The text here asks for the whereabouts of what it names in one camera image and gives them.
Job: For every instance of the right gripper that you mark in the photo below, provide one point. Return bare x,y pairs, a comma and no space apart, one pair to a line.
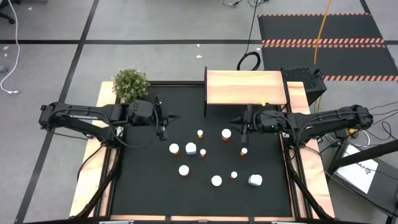
267,121

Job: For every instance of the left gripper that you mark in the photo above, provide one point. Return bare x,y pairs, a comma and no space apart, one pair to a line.
143,113

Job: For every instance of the large orange pill bottle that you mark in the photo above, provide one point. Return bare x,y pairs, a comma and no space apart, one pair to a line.
226,133
183,170
174,148
216,180

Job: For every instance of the small orange pill bottle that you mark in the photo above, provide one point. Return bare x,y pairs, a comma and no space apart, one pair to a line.
202,152
244,151
234,175
200,133

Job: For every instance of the white melatonin bottle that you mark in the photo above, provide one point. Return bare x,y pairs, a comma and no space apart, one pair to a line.
255,180
191,148

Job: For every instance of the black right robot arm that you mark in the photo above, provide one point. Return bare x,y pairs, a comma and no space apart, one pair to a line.
326,119

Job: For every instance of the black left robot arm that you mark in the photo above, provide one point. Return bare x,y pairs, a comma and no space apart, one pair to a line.
77,113

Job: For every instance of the potted green plant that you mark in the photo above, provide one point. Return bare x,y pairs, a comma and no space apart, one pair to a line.
130,84

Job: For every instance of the black perforated crate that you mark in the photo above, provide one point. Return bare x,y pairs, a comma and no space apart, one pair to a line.
303,79

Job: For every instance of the black table mat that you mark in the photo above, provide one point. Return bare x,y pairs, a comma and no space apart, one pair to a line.
149,193

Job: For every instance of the orange power plug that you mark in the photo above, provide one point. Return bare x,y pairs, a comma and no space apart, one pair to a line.
352,131

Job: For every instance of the black floor mat striped edges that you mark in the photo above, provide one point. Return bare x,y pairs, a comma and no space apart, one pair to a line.
311,28

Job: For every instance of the white board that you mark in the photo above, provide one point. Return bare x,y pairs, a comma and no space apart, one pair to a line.
357,177

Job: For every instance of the dark side table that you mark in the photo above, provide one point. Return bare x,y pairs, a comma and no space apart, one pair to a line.
387,183

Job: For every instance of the black office chair base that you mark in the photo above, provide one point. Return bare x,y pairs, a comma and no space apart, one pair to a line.
7,17

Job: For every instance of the wooden shelf with black frame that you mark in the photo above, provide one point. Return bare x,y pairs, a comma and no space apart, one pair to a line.
245,87

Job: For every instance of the black aluminium table frame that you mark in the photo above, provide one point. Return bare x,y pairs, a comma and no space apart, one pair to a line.
177,83

